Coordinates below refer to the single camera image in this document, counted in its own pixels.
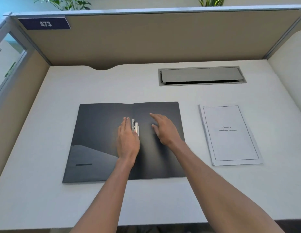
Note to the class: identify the person's right hand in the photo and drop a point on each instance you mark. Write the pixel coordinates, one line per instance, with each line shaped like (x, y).
(168, 132)

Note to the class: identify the person's left hand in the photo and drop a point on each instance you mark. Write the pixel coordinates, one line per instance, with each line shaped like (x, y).
(128, 143)

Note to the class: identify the person's left fingers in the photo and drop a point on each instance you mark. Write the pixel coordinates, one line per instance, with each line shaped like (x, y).
(126, 126)

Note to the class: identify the person's right thumb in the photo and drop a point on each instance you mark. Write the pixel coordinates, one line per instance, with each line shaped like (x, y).
(155, 129)

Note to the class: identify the person's right forearm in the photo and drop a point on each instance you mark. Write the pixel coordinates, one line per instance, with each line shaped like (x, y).
(213, 191)

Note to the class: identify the person's left forearm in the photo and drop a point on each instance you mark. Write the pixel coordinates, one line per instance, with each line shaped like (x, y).
(109, 196)

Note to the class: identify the metal folder clip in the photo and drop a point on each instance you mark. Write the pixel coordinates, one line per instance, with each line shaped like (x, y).
(135, 127)

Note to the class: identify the black open folder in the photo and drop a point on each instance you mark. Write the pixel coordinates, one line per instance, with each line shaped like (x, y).
(97, 133)

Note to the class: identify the white printed paper stack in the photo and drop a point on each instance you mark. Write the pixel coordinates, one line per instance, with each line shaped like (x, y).
(230, 138)

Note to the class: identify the beige cubicle partition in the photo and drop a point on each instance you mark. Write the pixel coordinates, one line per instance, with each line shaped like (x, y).
(152, 38)

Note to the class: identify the blue number sign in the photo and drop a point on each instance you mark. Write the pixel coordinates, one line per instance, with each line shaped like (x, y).
(45, 23)

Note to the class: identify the glass side partition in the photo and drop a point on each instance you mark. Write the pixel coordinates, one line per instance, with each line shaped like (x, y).
(12, 60)

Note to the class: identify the broad-leaf green plant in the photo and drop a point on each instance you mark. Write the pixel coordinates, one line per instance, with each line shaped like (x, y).
(65, 2)

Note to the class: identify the narrow-leaf green plant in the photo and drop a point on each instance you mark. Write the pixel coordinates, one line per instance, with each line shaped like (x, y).
(210, 1)

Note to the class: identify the white side partition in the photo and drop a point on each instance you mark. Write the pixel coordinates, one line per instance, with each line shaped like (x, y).
(290, 70)

